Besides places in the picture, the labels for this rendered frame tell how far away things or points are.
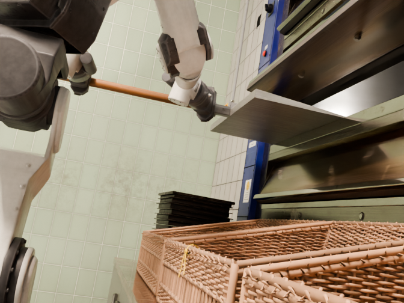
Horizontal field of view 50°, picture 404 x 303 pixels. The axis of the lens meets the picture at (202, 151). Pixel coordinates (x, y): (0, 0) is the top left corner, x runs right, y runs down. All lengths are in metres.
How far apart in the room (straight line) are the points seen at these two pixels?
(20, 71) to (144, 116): 2.00
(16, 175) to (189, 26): 0.49
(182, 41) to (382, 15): 0.54
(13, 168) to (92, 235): 1.78
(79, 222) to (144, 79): 0.96
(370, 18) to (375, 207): 0.50
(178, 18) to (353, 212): 0.70
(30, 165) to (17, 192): 0.06
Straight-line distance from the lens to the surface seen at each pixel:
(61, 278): 2.70
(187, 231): 1.76
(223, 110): 1.56
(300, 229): 1.25
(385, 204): 1.17
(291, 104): 1.37
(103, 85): 1.53
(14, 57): 0.80
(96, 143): 2.70
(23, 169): 0.93
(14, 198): 0.91
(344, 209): 1.33
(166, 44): 1.04
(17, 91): 0.78
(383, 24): 1.31
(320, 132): 1.55
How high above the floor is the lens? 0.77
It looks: 10 degrees up
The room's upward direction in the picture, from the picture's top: 9 degrees clockwise
